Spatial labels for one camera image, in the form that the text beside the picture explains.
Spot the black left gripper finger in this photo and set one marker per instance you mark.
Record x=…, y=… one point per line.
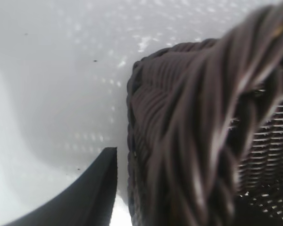
x=89, y=200

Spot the dark brown wicker basket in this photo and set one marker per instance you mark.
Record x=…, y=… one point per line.
x=191, y=117

